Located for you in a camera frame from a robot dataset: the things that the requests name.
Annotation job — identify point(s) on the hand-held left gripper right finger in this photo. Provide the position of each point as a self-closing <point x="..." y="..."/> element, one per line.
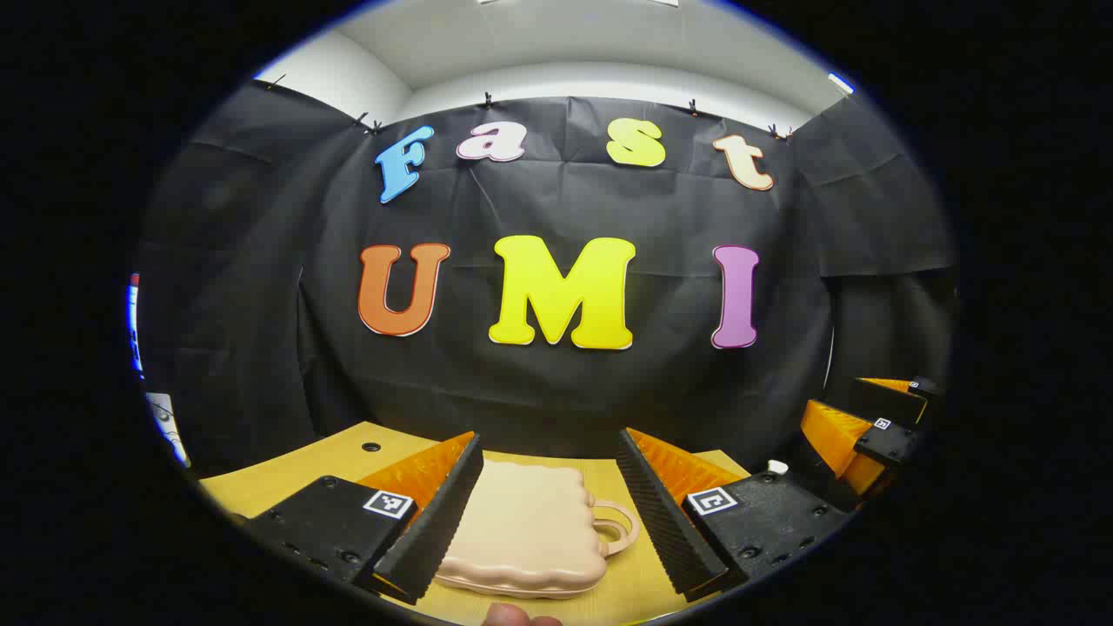
<point x="661" y="513"/>

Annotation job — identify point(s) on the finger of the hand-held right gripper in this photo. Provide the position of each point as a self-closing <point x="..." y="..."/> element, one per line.
<point x="896" y="400"/>
<point x="887" y="443"/>

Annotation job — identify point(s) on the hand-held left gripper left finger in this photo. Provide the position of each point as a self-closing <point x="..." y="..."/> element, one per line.
<point x="439" y="522"/>

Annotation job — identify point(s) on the beige scalloped suitcase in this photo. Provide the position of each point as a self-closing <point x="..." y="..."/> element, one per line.
<point x="522" y="522"/>

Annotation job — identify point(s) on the black backdrop cloth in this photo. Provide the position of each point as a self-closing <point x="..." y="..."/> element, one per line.
<point x="678" y="391"/>

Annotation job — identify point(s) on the white printed board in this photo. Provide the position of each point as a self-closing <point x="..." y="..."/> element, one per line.
<point x="165" y="426"/>

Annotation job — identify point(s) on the ceiling light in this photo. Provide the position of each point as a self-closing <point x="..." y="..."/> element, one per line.
<point x="840" y="83"/>

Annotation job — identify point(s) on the blue white sign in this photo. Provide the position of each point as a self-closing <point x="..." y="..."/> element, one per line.
<point x="133" y="322"/>

